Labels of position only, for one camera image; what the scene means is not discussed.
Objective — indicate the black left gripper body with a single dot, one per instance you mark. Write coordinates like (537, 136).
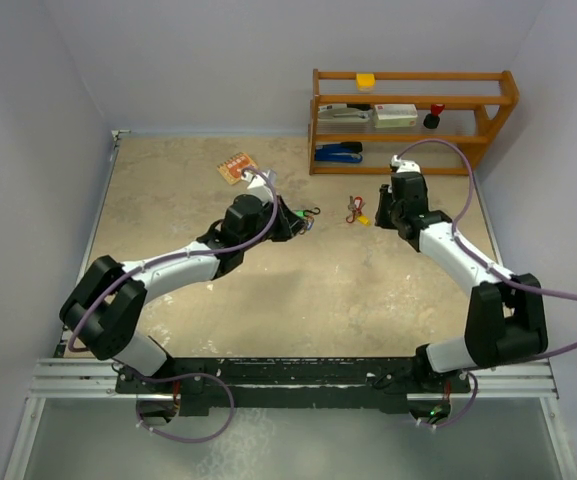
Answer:
(265, 218)

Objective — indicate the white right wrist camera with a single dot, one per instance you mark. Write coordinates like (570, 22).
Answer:
(400, 165)

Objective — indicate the white stapler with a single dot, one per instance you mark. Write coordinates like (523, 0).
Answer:
(344, 113)

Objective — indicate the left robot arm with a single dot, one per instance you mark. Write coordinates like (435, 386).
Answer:
(104, 308)

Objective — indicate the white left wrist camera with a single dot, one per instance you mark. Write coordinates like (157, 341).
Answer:
(259, 183)

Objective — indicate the red S-shaped carabiner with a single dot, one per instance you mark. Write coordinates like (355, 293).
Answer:
(352, 215)

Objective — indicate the red key tag with key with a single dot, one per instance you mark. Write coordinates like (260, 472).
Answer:
(356, 205)

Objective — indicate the blue stapler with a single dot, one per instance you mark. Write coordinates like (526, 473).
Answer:
(344, 152)

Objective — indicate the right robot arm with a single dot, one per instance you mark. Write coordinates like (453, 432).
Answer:
(504, 323)

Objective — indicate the yellow key tag with key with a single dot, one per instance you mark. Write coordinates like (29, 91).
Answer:
(364, 220)

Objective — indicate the aluminium frame rail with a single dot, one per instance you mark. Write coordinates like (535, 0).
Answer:
(86, 378)

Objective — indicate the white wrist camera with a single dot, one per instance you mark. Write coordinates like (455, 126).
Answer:
(400, 165)
(259, 183)

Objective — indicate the red and black stamp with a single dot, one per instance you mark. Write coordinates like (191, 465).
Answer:
(432, 118)

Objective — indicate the orange spiral notebook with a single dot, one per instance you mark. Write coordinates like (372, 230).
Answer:
(231, 169)

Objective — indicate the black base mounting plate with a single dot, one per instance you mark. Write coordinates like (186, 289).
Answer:
(385, 384)

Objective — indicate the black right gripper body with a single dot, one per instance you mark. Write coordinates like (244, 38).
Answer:
(388, 210)

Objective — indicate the black S-shaped carabiner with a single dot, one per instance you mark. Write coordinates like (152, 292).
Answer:
(312, 212)

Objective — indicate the wooden shelf rack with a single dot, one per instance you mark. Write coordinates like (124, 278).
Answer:
(467, 109)

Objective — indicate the yellow-lidded container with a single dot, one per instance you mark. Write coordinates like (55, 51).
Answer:
(365, 82)

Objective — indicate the white and red box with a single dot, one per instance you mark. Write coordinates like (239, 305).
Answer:
(394, 116)

